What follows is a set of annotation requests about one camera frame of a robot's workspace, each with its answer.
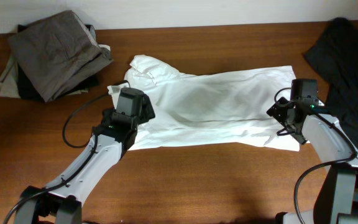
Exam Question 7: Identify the white polo shirt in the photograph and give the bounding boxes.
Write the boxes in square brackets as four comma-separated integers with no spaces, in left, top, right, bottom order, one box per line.
[108,55,300,151]

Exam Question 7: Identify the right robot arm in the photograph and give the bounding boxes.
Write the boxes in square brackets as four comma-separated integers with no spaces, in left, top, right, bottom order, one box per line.
[267,97,358,223]

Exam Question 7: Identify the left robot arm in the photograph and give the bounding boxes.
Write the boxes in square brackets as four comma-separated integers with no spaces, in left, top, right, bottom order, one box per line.
[4,88,155,223]

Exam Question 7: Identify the dark green black garment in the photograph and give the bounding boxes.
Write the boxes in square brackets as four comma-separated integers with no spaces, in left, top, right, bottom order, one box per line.
[304,17,358,148]

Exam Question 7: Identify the folded grey brown trousers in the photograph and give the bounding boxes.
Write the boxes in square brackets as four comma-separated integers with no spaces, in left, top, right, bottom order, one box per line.
[8,11,112,102]

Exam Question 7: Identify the folded beige garment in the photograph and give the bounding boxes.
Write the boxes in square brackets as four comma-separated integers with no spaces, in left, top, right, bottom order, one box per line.
[0,24,111,99]

